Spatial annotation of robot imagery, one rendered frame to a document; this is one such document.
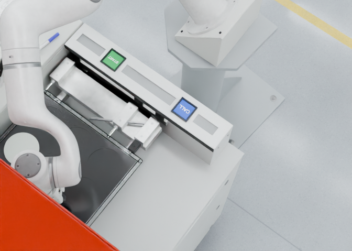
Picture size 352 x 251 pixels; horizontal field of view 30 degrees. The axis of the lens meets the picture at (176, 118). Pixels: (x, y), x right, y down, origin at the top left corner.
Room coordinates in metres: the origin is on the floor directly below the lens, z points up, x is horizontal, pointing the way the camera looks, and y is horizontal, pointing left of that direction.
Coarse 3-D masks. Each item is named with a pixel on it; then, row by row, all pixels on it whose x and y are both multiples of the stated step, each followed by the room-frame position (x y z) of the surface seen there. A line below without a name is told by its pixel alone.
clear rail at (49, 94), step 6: (48, 96) 0.78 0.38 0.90; (54, 96) 0.78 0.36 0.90; (60, 102) 0.76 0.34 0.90; (66, 108) 0.74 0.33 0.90; (72, 108) 0.74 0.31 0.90; (78, 114) 0.72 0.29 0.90; (84, 120) 0.71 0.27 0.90; (90, 126) 0.69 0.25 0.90; (96, 126) 0.69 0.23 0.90; (102, 132) 0.67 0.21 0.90; (108, 138) 0.66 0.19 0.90; (114, 144) 0.64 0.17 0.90; (120, 144) 0.64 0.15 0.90; (126, 150) 0.62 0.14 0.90; (132, 156) 0.61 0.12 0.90
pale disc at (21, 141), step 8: (16, 136) 0.64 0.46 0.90; (24, 136) 0.64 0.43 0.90; (32, 136) 0.65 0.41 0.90; (8, 144) 0.62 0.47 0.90; (16, 144) 0.62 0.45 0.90; (24, 144) 0.62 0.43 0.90; (32, 144) 0.62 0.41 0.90; (8, 152) 0.59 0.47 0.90; (16, 152) 0.59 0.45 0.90; (8, 160) 0.57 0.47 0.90
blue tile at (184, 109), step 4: (180, 104) 0.75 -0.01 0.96; (184, 104) 0.76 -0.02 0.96; (188, 104) 0.76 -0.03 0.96; (176, 108) 0.74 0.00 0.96; (180, 108) 0.74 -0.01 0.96; (184, 108) 0.74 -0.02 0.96; (188, 108) 0.74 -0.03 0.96; (192, 108) 0.74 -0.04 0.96; (176, 112) 0.73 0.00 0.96; (180, 112) 0.73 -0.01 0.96; (184, 112) 0.73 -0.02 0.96; (188, 112) 0.73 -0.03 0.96; (184, 116) 0.72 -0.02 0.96; (188, 116) 0.72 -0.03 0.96
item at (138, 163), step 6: (138, 162) 0.59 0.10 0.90; (132, 168) 0.57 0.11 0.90; (126, 174) 0.55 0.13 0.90; (132, 174) 0.55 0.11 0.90; (126, 180) 0.54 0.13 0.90; (120, 186) 0.52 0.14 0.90; (114, 192) 0.50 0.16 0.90; (108, 198) 0.48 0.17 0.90; (102, 204) 0.46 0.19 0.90; (102, 210) 0.44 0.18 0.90; (96, 216) 0.42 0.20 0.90; (90, 222) 0.41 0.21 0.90
